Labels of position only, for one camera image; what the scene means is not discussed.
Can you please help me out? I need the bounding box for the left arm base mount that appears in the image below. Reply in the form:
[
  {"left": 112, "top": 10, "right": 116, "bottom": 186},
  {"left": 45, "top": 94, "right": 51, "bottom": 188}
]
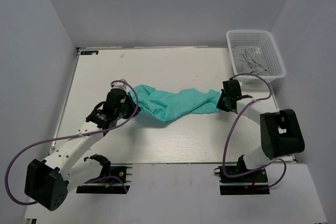
[{"left": 76, "top": 164, "right": 132, "bottom": 195}]

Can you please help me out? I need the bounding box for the grey t shirt in basket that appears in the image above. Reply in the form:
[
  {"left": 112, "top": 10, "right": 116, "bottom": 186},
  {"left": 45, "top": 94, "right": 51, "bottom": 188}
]
[{"left": 232, "top": 47, "right": 269, "bottom": 76}]

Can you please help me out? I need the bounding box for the teal green t shirt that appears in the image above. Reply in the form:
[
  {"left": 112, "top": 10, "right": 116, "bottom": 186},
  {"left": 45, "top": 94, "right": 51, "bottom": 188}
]
[{"left": 131, "top": 84, "right": 221, "bottom": 122}]

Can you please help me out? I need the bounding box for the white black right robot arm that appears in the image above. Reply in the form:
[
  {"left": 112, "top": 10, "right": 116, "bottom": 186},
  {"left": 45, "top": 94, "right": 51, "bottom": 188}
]
[{"left": 217, "top": 79, "right": 305, "bottom": 182}]

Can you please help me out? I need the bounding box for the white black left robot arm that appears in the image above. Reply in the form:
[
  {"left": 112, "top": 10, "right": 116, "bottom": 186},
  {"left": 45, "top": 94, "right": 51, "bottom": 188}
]
[{"left": 25, "top": 86, "right": 139, "bottom": 211}]

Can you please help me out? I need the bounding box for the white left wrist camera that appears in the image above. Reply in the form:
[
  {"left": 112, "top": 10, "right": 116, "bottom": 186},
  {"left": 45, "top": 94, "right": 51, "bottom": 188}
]
[{"left": 110, "top": 79, "right": 128, "bottom": 91}]

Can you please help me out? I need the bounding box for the blue label sticker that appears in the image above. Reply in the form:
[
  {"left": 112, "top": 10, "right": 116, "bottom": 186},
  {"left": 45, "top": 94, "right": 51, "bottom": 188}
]
[{"left": 80, "top": 50, "right": 99, "bottom": 56}]

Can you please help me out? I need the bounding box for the white plastic mesh basket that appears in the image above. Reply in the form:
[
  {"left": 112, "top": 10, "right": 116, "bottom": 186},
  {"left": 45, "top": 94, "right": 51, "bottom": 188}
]
[{"left": 226, "top": 30, "right": 286, "bottom": 83}]

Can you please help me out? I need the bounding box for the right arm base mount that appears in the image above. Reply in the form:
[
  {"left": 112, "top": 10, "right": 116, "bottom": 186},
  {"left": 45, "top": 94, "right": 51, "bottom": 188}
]
[{"left": 214, "top": 166, "right": 270, "bottom": 196}]

